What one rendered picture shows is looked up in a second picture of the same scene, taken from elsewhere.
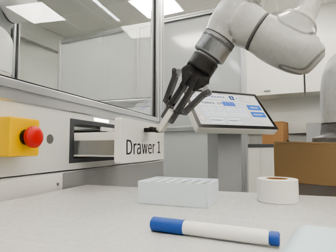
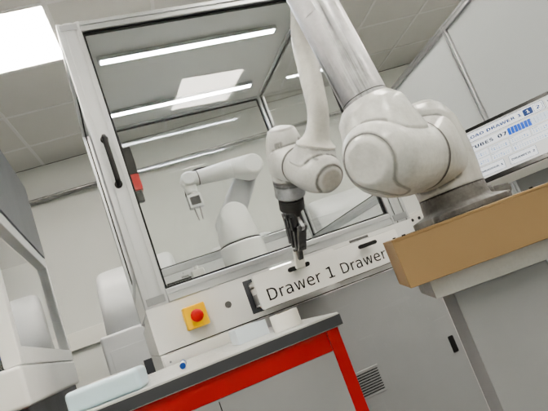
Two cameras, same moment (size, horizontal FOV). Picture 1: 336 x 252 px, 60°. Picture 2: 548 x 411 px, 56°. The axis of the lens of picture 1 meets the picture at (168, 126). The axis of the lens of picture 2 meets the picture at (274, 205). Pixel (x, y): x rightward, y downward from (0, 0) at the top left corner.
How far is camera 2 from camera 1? 1.25 m
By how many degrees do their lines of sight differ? 51
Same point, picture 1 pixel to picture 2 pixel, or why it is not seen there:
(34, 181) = (225, 336)
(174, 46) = (497, 28)
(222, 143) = not seen: hidden behind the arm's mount
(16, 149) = (192, 324)
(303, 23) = (299, 155)
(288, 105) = not seen: outside the picture
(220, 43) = (280, 190)
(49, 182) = not seen: hidden behind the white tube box
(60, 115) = (232, 285)
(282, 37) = (292, 175)
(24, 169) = (214, 331)
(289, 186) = (275, 319)
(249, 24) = (279, 170)
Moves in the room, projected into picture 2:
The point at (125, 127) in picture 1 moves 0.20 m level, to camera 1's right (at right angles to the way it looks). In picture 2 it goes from (261, 280) to (298, 263)
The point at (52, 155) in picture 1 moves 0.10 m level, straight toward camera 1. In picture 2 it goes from (234, 315) to (215, 321)
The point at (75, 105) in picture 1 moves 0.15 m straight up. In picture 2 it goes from (243, 271) to (228, 229)
